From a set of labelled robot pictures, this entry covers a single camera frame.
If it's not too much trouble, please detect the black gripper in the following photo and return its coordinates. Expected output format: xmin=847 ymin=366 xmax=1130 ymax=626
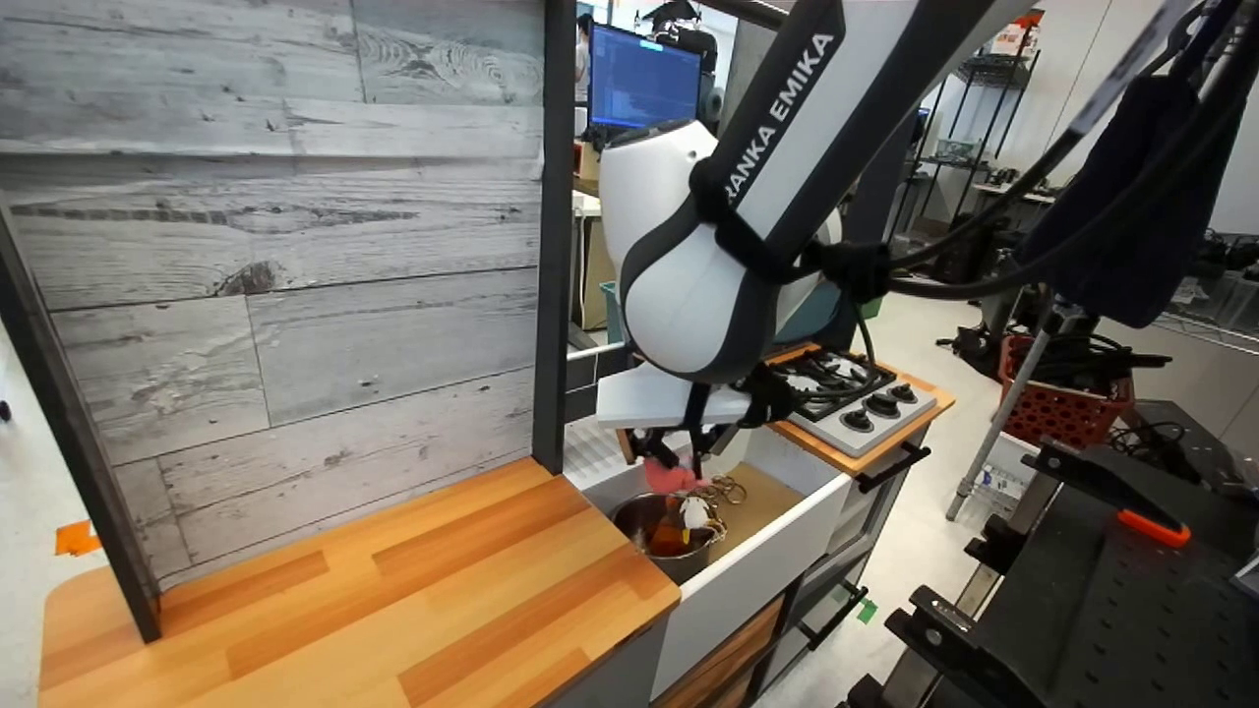
xmin=616 ymin=425 xmax=739 ymax=474

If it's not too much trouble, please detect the pink plush toy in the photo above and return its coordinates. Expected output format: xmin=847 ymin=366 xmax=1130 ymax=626
xmin=642 ymin=456 xmax=699 ymax=496

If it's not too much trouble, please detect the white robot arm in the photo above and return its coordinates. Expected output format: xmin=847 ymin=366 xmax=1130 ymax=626
xmin=594 ymin=0 xmax=1259 ymax=470

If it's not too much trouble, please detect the stainless steel pot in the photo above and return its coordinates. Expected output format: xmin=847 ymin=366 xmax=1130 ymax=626
xmin=612 ymin=496 xmax=725 ymax=581

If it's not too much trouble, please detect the white toy sink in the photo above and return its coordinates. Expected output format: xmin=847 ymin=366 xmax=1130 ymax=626
xmin=557 ymin=428 xmax=878 ymax=708

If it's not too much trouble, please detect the grey toy stove top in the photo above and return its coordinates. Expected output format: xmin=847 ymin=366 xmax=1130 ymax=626
xmin=777 ymin=348 xmax=931 ymax=456

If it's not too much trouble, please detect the computer monitor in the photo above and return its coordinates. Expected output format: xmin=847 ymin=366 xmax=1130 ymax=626
xmin=586 ymin=22 xmax=699 ymax=134

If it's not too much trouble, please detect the grey wood backsplash panel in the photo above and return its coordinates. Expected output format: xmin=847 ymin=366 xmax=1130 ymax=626
xmin=0 ymin=0 xmax=541 ymax=585

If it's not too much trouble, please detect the black perforated table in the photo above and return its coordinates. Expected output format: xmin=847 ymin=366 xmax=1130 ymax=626
xmin=839 ymin=439 xmax=1259 ymax=708

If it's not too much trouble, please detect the metal ring sink drain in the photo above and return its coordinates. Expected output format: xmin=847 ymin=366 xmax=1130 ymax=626
xmin=713 ymin=474 xmax=751 ymax=505

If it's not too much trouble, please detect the black metal frame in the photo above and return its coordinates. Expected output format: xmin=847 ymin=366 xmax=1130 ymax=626
xmin=532 ymin=0 xmax=574 ymax=470

